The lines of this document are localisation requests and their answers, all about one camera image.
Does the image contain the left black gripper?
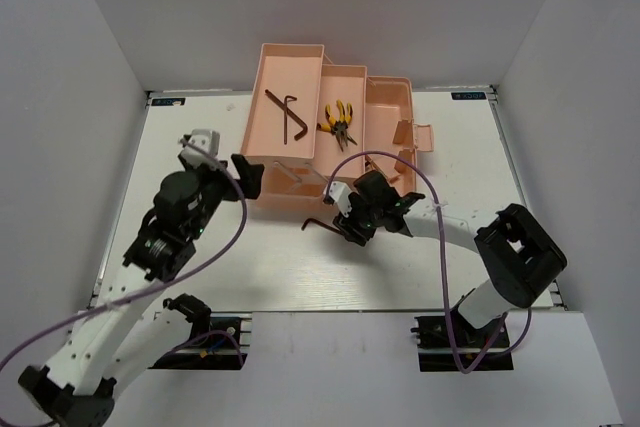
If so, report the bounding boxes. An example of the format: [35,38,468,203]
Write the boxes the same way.
[179,150,264,239]

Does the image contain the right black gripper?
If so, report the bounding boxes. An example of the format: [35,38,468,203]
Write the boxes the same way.
[334,192,383,247]

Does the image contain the long hex key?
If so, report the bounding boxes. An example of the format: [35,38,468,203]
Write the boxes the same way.
[264,89,309,144]
[301,217,343,236]

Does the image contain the pink plastic tool box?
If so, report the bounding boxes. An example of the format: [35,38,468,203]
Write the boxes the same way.
[241,43,434,213]

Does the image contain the small dark hex key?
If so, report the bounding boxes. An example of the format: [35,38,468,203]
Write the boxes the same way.
[282,95,297,145]

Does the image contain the yellow needle nose pliers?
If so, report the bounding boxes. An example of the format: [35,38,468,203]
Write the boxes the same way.
[324,100,357,152]

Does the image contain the yellow side cutter pliers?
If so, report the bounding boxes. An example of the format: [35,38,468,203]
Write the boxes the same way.
[315,101,351,146]

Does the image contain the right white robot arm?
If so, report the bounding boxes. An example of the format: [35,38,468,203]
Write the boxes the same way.
[325,171,568,346]

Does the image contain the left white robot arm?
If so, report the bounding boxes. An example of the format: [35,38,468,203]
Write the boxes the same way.
[18,149,264,426]

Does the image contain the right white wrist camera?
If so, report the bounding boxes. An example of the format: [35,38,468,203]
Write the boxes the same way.
[323,181,352,218]

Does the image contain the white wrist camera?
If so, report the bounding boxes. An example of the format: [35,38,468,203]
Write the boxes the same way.
[323,181,352,218]
[178,129,220,170]

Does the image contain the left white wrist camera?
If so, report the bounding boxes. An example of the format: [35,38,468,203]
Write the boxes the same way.
[178,129,220,170]

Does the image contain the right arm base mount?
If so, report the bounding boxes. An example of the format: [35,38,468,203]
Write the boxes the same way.
[411,315,514,373]

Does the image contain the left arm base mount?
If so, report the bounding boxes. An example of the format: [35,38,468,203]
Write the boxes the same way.
[151,294,252,371]

